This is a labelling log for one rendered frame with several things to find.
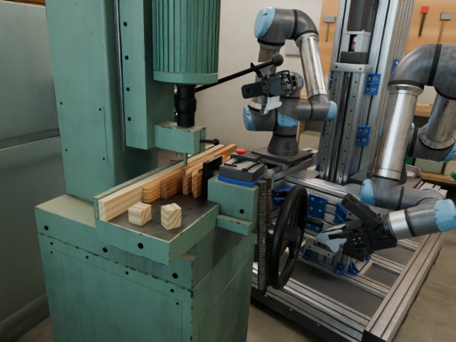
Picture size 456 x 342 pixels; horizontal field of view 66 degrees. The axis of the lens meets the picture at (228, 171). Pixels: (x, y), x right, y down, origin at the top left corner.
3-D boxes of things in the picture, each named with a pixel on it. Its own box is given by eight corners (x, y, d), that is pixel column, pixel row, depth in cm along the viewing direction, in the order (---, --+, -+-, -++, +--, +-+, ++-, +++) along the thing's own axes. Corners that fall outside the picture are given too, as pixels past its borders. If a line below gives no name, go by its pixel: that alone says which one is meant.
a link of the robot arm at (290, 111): (309, 127, 129) (313, 97, 126) (280, 127, 127) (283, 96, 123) (300, 123, 136) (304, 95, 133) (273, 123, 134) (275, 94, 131)
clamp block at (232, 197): (251, 222, 90) (254, 191, 87) (205, 210, 95) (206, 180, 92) (271, 202, 102) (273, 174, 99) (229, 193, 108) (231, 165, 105)
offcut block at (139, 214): (151, 219, 83) (150, 205, 81) (141, 226, 79) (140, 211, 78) (139, 216, 84) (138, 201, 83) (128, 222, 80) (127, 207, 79)
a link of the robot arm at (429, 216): (460, 220, 90) (464, 233, 83) (414, 229, 96) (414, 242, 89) (450, 192, 90) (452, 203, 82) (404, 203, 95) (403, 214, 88)
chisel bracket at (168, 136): (193, 160, 99) (194, 131, 96) (153, 152, 105) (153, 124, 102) (206, 154, 105) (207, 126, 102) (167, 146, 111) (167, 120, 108)
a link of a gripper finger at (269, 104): (277, 110, 101) (281, 89, 106) (258, 114, 103) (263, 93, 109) (281, 117, 102) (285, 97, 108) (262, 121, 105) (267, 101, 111)
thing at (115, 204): (105, 222, 80) (104, 202, 78) (99, 220, 81) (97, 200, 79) (224, 157, 131) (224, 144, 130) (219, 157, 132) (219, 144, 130)
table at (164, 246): (207, 281, 71) (207, 256, 69) (95, 241, 83) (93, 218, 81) (292, 187, 123) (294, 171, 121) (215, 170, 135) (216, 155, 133)
